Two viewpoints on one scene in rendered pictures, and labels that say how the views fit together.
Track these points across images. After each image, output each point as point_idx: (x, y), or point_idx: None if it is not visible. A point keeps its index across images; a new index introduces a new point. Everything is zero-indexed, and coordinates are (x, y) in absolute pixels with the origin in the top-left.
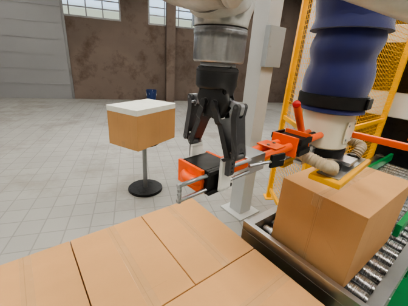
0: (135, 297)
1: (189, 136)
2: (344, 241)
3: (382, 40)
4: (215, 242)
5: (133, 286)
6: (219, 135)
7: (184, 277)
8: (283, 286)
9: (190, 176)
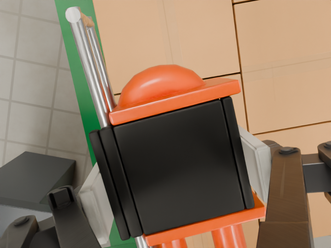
0: (271, 52)
1: (300, 157)
2: None
3: None
4: None
5: (288, 54)
6: (96, 237)
7: (267, 125)
8: (190, 240)
9: (136, 84)
